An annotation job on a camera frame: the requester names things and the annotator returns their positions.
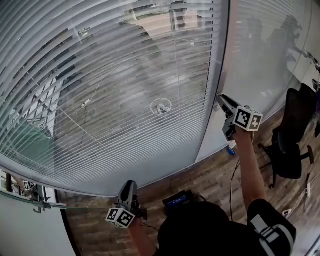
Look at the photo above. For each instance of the glass door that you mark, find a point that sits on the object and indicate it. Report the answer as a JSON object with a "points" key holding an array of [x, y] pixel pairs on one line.
{"points": [[25, 198]]}

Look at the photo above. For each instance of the person's left forearm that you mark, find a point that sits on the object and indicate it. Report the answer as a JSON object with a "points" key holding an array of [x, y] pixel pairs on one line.
{"points": [[142, 240]]}

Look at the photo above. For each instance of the person's black shirt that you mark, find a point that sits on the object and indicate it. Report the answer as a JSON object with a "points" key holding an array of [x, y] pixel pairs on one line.
{"points": [[200, 232]]}

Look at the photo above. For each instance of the black office chair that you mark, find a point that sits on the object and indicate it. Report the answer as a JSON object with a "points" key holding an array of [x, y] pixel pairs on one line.
{"points": [[290, 155]]}

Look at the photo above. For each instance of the white power strip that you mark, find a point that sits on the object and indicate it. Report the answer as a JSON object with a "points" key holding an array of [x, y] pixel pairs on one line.
{"points": [[309, 190]]}

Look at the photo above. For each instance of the blue and white bottle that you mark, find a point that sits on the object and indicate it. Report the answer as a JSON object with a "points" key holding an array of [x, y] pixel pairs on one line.
{"points": [[231, 151]]}

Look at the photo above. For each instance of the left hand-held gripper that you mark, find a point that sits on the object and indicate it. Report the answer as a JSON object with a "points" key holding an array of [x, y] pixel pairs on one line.
{"points": [[120, 217]]}

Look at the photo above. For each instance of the black device with screen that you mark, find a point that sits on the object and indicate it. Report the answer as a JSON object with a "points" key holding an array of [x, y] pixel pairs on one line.
{"points": [[178, 200]]}

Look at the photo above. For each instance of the white charger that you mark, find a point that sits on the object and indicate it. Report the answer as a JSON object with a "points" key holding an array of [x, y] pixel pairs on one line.
{"points": [[287, 213]]}

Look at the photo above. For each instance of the person's right forearm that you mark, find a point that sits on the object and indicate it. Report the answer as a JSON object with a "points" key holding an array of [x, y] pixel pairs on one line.
{"points": [[250, 170]]}

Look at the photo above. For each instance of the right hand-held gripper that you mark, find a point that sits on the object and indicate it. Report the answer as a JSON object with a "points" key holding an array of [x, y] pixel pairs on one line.
{"points": [[247, 118]]}

